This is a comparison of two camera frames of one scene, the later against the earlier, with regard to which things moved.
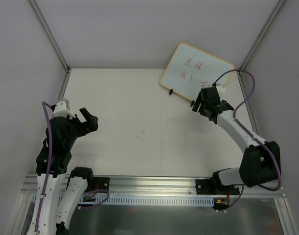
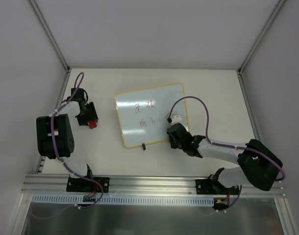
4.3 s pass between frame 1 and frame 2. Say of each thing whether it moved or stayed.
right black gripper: moved
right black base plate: stayed
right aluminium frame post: stayed
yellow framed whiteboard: moved
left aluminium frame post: stayed
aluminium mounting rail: stayed
